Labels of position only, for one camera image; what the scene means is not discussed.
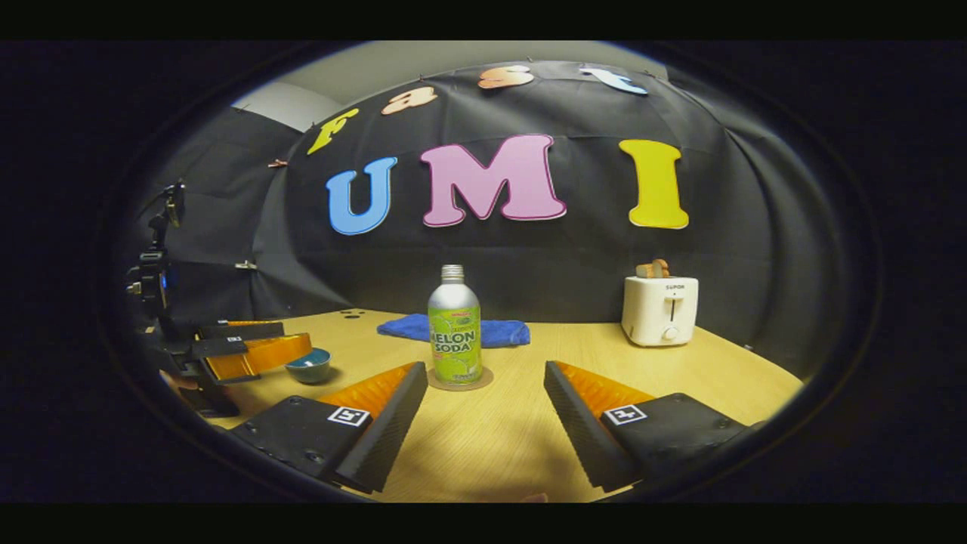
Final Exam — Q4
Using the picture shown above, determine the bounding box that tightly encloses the blue towel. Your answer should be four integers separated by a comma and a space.
376, 314, 531, 349

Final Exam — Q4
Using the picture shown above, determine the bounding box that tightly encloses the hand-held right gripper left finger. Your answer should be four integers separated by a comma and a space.
229, 361, 429, 494

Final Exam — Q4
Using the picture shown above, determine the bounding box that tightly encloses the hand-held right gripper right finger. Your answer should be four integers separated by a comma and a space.
543, 360, 756, 492

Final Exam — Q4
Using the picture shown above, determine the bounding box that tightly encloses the white toaster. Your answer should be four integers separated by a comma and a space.
621, 275, 700, 348

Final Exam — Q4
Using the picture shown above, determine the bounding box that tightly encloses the blue teacup with white inside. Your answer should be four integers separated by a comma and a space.
285, 349, 332, 385

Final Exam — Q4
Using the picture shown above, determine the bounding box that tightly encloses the silver green water bottle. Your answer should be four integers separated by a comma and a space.
428, 264, 484, 386

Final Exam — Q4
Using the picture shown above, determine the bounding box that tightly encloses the black backdrop cloth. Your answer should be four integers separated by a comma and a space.
144, 60, 832, 379

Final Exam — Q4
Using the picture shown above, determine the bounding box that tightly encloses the round brown coaster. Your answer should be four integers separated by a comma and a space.
428, 366, 494, 392

